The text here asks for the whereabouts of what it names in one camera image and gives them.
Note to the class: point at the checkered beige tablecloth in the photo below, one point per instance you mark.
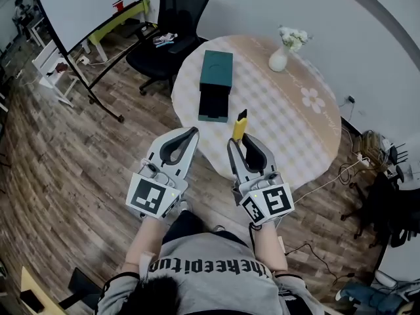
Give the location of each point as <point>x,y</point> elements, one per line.
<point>279,117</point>

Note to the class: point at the whiteboard on black stand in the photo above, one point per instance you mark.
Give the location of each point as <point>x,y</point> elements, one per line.
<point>85,5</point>

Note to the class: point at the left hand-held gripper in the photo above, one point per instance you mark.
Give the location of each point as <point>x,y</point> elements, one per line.
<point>154,195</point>

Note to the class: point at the red container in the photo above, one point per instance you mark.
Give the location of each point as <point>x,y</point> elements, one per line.
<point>118,6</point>

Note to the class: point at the white flower bouquet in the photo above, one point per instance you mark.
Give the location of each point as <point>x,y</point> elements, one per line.
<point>293,38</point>

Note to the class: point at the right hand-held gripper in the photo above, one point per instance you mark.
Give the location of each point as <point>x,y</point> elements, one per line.
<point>275,200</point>

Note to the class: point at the person's left forearm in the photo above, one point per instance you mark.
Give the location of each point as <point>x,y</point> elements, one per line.
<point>144,241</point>

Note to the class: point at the clear plastic bottle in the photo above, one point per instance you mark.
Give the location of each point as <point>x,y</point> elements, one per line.
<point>164,38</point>

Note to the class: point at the black swivel chair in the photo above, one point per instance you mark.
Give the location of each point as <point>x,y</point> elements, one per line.
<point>384,205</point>

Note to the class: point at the lime green bench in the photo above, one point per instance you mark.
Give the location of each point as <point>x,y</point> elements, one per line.
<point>115,21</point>

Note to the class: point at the white ceramic vase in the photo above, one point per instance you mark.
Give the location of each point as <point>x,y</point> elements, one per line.
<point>278,61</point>

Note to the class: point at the yellow wooden desk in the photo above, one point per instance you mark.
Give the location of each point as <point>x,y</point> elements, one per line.
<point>31,285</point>

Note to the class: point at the black wall charger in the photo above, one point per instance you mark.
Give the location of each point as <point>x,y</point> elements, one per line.
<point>351,99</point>

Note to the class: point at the dark green drawer box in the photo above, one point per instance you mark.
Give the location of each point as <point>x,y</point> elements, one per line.
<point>216,74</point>

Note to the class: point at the black mesh office chair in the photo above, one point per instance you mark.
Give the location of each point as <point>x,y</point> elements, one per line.
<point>177,21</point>

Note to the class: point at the white extension socket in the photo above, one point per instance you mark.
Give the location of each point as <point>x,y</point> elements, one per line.
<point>85,60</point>

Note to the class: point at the black monitor stand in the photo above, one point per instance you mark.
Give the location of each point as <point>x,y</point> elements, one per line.
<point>82,289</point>

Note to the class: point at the small yellow utility knife item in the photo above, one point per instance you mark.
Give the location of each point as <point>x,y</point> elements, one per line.
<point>239,128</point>

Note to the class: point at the white power strip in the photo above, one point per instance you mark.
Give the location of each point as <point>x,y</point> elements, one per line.
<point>362,159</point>

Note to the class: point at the person's right forearm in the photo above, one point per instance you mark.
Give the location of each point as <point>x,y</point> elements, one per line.
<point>269,248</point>

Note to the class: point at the person's grey printed shirt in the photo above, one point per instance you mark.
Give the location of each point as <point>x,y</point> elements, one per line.
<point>210,274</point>

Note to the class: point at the black wifi router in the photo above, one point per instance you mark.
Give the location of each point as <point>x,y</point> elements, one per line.
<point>397,154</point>

